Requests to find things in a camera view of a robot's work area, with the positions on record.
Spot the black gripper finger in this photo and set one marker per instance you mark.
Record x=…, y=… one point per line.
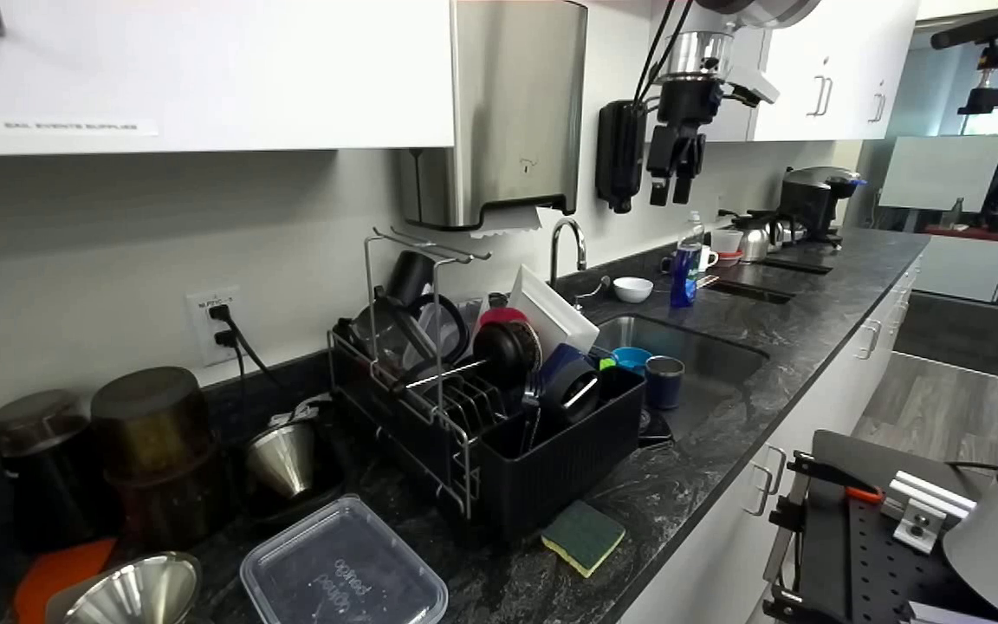
x=692, y=167
x=660, y=172

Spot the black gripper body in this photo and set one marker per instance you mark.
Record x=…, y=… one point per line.
x=686, y=103

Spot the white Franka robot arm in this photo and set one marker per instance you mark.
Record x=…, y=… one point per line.
x=701, y=52

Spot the white cup red band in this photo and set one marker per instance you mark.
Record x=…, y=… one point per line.
x=729, y=248

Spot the chrome sink faucet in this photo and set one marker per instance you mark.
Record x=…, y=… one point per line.
x=551, y=256

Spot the stainless steel sink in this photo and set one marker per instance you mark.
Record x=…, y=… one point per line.
x=707, y=350

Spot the round glass lid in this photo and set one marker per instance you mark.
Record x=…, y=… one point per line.
x=439, y=327

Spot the white mug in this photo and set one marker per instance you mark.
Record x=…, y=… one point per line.
x=707, y=257

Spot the blue soap bottle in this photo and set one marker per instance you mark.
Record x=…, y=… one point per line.
x=683, y=283

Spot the small white bowl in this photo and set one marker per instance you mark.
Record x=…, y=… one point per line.
x=633, y=288

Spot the black coffee machine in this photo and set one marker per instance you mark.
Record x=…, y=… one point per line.
x=816, y=203

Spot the black counter mat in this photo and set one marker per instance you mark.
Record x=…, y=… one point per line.
x=796, y=266
x=753, y=288

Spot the white upper cabinet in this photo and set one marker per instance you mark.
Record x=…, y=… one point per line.
x=232, y=72
x=848, y=72

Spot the stainless paper towel dispenser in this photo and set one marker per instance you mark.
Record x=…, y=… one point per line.
x=512, y=107

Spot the white cutting board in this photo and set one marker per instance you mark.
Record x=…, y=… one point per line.
x=551, y=309

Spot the red dish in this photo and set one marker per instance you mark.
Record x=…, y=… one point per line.
x=499, y=318

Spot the dark blue bowl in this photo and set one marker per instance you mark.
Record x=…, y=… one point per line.
x=557, y=377

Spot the white board panel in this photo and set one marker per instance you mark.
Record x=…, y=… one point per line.
x=942, y=175

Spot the black mug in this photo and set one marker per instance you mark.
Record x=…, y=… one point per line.
x=411, y=279

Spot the white reception desk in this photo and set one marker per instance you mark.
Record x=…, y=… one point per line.
x=962, y=267

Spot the black dish rack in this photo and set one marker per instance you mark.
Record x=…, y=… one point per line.
x=557, y=472

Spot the orange black clamp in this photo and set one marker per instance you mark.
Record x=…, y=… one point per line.
x=828, y=472

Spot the green yellow sponge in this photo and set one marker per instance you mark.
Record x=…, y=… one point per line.
x=584, y=538

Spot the white base cabinet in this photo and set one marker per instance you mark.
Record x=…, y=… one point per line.
x=729, y=555

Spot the black breadboard table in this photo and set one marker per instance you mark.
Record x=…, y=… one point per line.
x=859, y=565

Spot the steel cone dripper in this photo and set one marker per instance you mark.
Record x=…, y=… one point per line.
x=282, y=454

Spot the clear plastic food container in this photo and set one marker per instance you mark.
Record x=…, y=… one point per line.
x=343, y=575

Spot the large brown metal canister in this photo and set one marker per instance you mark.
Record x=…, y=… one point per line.
x=153, y=451

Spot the wide steel funnel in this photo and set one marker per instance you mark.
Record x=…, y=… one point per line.
x=135, y=594

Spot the dark lidded canister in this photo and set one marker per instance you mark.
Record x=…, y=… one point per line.
x=42, y=472

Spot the orange mat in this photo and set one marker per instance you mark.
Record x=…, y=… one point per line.
x=42, y=577

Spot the black wall soap dispenser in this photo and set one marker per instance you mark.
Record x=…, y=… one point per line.
x=617, y=156

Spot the black camera stand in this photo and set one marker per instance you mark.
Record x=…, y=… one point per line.
x=989, y=28

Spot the aluminium bracket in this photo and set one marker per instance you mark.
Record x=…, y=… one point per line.
x=928, y=508

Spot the white wall outlet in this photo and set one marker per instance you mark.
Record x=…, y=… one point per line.
x=201, y=334

